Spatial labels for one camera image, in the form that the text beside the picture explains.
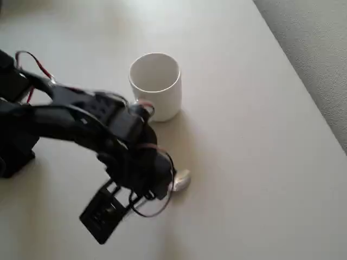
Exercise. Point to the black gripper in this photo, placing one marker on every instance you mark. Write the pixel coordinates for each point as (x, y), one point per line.
(160, 181)

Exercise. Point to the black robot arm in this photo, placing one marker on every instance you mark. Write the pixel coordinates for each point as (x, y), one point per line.
(67, 108)

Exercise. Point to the silver metal spoon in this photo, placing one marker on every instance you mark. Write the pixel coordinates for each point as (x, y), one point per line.
(182, 180)

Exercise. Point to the white ceramic mug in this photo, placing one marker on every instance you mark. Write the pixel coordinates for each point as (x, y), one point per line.
(162, 92)

